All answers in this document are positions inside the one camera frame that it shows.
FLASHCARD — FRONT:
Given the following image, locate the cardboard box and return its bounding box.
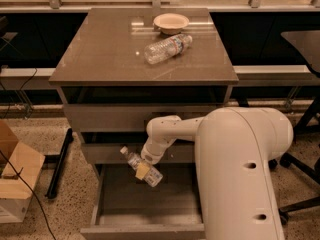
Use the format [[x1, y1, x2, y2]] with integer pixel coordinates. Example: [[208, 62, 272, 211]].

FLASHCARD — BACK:
[[0, 120, 45, 223]]

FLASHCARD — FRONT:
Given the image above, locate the clear crumpled plastic bottle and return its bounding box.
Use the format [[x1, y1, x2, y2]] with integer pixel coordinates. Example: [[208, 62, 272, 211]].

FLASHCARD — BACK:
[[144, 34, 193, 65]]

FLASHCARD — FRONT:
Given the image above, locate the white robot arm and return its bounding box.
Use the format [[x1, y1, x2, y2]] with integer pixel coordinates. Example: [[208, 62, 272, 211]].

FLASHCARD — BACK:
[[141, 107, 293, 240]]

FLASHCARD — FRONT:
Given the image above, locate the labelled plastic bottle white cap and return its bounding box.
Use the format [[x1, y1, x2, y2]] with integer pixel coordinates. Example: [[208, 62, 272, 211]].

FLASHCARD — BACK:
[[120, 146, 163, 187]]

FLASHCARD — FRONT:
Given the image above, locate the top drawer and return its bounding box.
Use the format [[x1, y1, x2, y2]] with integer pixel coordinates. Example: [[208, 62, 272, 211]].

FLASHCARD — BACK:
[[64, 86, 226, 132]]

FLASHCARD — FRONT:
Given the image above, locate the grey drawer cabinet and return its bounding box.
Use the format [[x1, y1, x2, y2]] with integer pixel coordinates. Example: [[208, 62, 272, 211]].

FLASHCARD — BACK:
[[48, 7, 239, 240]]

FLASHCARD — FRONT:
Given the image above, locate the black cable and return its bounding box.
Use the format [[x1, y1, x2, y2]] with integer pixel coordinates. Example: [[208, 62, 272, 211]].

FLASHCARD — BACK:
[[0, 150, 57, 240]]

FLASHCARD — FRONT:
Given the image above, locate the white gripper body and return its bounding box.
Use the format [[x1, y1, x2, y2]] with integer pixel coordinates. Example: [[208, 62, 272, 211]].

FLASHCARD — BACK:
[[141, 143, 164, 164]]

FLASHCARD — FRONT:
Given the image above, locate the black table leg left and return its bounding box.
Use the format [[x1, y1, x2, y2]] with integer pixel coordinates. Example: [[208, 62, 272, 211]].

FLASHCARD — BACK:
[[45, 128, 74, 199]]

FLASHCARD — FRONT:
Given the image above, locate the middle drawer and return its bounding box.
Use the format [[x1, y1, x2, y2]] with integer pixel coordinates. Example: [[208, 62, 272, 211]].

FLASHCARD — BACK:
[[81, 132, 194, 164]]

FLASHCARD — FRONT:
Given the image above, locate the black office chair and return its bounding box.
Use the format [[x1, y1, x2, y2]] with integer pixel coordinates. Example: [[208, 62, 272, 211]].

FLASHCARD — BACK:
[[268, 30, 320, 226]]

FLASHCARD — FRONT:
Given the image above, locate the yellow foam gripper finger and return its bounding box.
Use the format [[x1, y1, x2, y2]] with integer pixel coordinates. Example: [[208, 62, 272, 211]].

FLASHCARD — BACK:
[[135, 161, 150, 180]]

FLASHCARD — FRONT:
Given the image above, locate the open bottom drawer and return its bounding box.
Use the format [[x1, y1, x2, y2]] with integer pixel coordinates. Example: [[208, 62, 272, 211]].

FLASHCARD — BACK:
[[81, 164, 205, 240]]

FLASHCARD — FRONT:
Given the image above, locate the white paper bowl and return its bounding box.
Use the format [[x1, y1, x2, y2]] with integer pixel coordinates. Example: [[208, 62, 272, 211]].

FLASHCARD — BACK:
[[153, 13, 189, 35]]

